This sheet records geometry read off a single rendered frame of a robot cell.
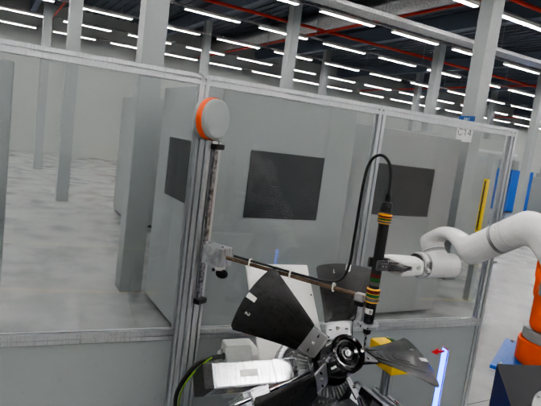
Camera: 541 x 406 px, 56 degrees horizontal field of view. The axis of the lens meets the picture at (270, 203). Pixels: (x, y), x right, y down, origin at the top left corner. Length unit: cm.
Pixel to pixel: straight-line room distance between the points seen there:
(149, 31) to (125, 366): 397
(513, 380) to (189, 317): 117
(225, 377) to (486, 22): 755
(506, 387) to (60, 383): 163
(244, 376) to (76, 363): 80
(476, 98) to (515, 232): 685
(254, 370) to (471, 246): 76
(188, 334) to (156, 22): 405
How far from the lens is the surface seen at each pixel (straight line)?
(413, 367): 181
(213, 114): 191
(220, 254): 190
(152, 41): 559
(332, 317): 175
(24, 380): 224
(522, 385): 202
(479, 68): 844
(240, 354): 171
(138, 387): 231
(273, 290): 162
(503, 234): 159
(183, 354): 211
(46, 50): 200
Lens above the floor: 184
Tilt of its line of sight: 7 degrees down
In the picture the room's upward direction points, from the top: 7 degrees clockwise
